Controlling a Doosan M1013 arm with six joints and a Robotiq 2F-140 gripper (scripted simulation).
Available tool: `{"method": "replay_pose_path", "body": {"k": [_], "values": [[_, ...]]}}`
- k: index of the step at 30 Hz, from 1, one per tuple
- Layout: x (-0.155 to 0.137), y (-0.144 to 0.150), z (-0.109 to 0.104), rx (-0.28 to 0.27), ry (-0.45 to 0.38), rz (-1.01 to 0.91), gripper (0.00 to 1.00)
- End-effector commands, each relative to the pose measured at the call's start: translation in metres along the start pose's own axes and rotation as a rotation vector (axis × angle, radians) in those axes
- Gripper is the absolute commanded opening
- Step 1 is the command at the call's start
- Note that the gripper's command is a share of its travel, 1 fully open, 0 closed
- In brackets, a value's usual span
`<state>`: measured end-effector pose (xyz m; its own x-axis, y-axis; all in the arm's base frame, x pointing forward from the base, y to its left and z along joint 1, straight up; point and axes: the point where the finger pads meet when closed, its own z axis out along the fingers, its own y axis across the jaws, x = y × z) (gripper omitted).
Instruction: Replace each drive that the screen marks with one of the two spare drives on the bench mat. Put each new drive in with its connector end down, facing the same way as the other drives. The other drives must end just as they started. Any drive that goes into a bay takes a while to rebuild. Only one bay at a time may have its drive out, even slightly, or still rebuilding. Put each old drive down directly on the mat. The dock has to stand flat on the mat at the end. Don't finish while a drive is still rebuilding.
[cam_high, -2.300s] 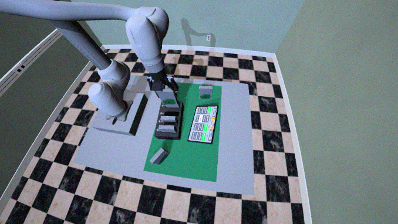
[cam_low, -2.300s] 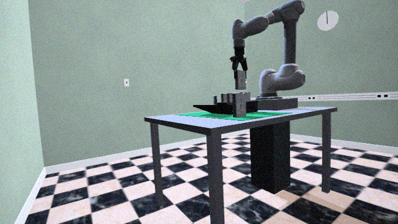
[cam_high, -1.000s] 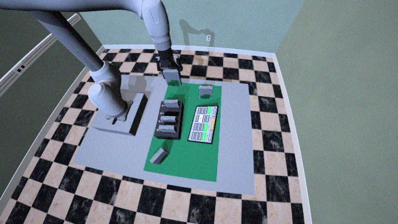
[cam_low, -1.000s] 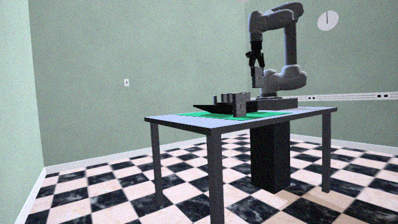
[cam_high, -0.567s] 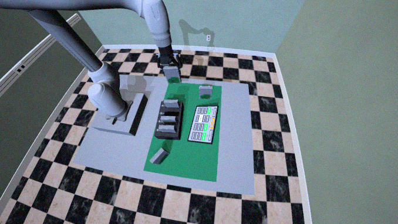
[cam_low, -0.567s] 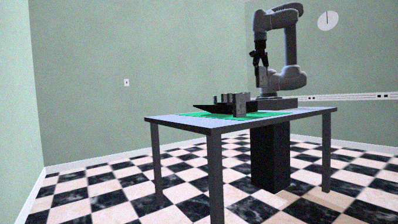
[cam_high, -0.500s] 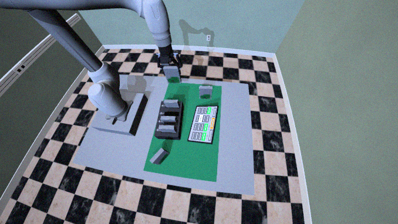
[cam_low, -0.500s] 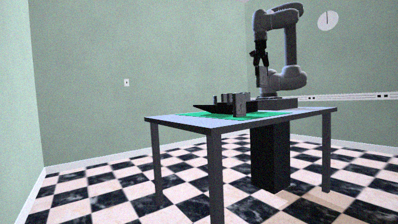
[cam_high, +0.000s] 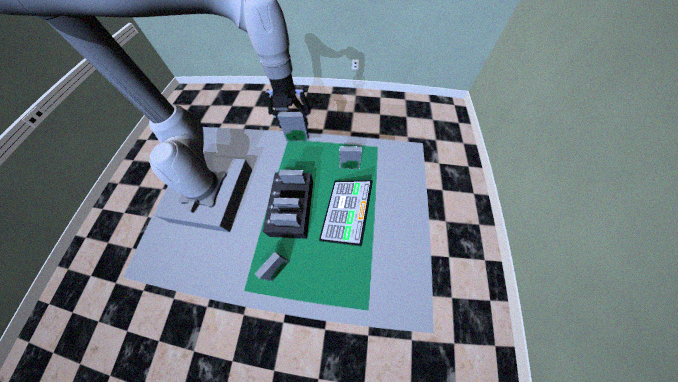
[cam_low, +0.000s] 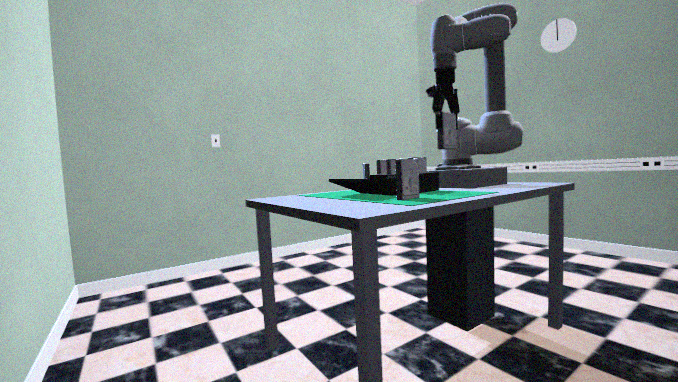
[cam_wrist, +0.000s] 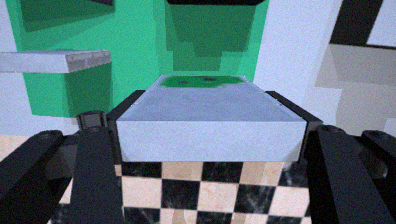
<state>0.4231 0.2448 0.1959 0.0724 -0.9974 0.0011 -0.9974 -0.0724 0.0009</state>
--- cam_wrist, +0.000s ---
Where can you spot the green flat mat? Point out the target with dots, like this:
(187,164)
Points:
(146,39)

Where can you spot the grey hard drive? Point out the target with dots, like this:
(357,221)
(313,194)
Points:
(208,118)
(53,61)

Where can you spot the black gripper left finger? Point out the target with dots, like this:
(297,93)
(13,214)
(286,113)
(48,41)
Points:
(28,197)

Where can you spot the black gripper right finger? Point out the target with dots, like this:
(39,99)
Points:
(340,188)

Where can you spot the status display screen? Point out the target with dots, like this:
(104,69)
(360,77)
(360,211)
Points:
(107,2)

